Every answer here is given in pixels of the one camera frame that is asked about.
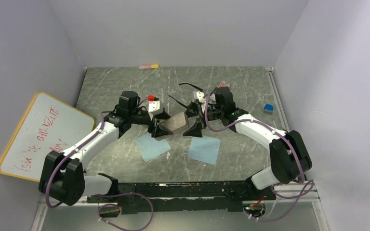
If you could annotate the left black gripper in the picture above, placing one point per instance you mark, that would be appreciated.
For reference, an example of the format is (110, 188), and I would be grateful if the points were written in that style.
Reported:
(158, 132)

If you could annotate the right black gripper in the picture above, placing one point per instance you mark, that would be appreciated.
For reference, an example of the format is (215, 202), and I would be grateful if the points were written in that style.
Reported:
(193, 110)

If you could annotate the brown glasses case green lining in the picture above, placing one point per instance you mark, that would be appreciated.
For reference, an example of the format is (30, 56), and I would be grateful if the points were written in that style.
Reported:
(176, 124)

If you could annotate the blue cleaning cloth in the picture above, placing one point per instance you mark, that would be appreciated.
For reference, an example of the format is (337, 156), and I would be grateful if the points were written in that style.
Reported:
(204, 149)
(151, 148)

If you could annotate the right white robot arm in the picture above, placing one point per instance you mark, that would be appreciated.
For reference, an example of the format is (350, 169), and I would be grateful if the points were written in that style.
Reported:
(217, 111)

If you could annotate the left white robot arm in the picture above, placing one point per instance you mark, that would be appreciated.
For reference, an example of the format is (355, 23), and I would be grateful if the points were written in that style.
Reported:
(63, 179)

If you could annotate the pink yellow marker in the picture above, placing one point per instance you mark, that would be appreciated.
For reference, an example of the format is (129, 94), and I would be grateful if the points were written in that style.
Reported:
(150, 66)

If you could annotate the blue whiteboard eraser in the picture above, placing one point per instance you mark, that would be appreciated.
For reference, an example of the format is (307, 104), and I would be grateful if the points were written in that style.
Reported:
(268, 108)

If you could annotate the yellow framed whiteboard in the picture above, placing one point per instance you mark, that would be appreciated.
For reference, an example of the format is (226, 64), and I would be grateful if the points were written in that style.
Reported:
(48, 124)

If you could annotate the black frame sunglasses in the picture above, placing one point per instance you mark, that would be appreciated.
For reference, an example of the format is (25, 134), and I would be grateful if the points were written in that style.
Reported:
(184, 93)

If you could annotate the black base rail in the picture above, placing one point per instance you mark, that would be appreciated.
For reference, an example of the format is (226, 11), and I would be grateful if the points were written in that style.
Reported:
(178, 196)

